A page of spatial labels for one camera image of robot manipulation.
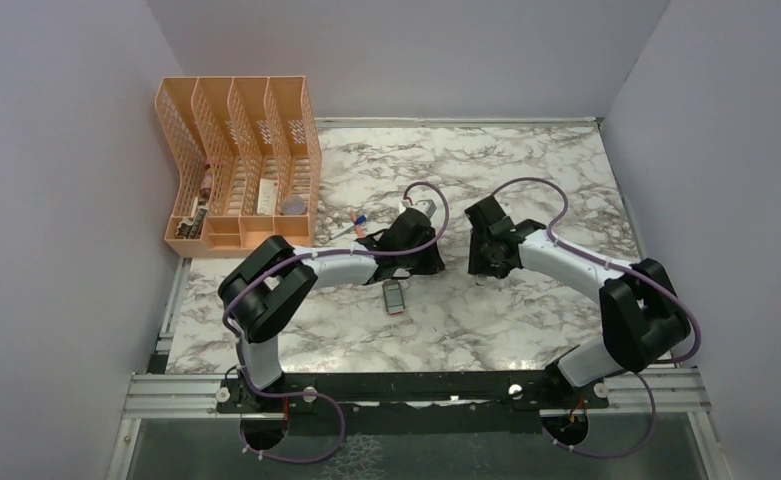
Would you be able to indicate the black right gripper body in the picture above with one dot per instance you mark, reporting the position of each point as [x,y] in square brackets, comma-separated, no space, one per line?
[481,260]

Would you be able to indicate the grey staple tray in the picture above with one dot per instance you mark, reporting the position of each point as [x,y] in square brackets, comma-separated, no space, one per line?
[393,295]

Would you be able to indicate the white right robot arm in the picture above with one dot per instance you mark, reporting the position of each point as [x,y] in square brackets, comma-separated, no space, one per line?
[640,320]

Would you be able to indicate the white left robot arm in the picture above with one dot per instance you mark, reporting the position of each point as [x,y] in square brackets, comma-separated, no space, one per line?
[262,295]

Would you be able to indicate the clear tape roll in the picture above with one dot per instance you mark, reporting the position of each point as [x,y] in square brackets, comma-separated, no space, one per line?
[294,205]

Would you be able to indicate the white card in organizer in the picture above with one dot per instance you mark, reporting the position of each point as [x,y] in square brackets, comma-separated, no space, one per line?
[267,195]

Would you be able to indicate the orange plastic file organizer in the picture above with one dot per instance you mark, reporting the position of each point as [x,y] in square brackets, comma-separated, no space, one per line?
[227,132]

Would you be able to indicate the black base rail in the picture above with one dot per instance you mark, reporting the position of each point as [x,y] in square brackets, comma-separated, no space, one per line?
[326,404]

